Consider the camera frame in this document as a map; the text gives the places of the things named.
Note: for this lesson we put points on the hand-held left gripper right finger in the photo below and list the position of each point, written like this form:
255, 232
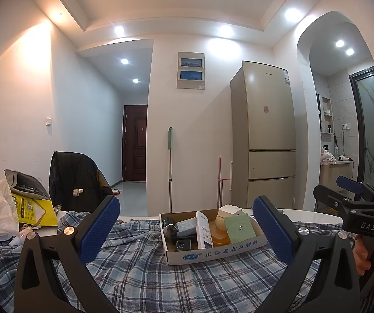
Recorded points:
271, 231

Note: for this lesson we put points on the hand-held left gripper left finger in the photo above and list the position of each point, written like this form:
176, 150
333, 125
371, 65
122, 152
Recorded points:
100, 228

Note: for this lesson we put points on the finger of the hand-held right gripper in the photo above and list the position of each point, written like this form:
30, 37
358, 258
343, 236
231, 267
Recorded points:
330, 197
350, 183

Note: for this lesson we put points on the green paper sheet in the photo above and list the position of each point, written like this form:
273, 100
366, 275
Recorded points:
239, 231

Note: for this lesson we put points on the small white box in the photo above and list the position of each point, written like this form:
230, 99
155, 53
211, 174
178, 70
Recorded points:
230, 209

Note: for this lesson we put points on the round yellow container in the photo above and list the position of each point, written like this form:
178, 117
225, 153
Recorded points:
220, 223

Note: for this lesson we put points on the orange translucent box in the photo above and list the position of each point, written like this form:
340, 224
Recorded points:
220, 239

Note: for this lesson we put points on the white cardboard tray box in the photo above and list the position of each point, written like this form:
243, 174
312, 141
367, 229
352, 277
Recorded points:
219, 252

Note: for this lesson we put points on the white remote control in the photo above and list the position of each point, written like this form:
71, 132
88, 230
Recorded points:
204, 231

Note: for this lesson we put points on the black lettered box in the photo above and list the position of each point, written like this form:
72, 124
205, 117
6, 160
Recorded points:
183, 244

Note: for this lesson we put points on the small grey box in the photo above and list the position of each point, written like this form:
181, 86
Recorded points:
187, 226

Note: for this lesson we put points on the person's right hand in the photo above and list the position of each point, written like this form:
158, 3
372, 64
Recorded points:
363, 257

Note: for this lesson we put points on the beige sink cabinet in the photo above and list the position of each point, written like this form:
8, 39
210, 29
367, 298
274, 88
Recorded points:
335, 186

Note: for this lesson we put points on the white hair dryer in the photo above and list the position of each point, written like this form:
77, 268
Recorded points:
344, 158

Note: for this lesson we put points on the crumpled light towel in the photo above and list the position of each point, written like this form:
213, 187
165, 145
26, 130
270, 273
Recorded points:
327, 156

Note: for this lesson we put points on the black jacket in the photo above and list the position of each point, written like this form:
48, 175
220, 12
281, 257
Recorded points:
72, 179

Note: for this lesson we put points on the frosted glass door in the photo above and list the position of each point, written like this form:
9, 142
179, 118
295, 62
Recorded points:
372, 130

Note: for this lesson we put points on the yellow paper bag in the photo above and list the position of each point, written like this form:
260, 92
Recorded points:
40, 212

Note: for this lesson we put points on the grey bag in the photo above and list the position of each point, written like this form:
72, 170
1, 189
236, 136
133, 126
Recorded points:
27, 179

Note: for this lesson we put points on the dark wooden door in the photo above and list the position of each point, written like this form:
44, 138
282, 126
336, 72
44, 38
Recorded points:
135, 143

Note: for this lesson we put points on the blue plaid shirt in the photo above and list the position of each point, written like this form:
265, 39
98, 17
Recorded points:
173, 283

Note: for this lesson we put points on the beige refrigerator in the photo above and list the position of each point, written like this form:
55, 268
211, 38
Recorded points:
268, 120

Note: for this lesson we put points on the bathroom wall shelf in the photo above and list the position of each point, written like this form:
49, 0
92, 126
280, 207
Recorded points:
325, 114

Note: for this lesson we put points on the wall electrical panel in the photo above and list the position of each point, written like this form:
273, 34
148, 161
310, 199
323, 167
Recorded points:
191, 70

